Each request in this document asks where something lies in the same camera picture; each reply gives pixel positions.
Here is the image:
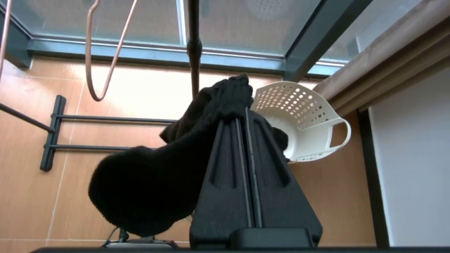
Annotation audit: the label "black clothes rack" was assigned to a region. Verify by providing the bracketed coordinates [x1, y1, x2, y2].
[0, 0, 204, 173]

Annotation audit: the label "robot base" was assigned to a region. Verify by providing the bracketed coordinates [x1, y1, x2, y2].
[101, 227, 181, 249]

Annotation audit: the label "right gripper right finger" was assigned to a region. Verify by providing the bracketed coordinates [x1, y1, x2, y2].
[245, 107, 323, 247]

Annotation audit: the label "window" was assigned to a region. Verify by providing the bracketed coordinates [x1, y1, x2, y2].
[0, 0, 423, 84]

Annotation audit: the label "black shorts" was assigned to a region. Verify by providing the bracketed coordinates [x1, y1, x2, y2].
[87, 72, 255, 238]

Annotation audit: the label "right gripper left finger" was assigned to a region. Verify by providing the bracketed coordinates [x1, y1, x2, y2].
[189, 117, 253, 247]

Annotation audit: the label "beige curtain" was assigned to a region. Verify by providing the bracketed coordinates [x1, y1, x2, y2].
[312, 0, 450, 119]

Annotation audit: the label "white laundry basket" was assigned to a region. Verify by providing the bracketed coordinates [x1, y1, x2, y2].
[250, 80, 352, 163]

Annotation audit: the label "pink clothes hanger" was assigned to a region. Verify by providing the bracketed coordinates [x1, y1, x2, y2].
[0, 0, 13, 80]
[84, 0, 139, 103]

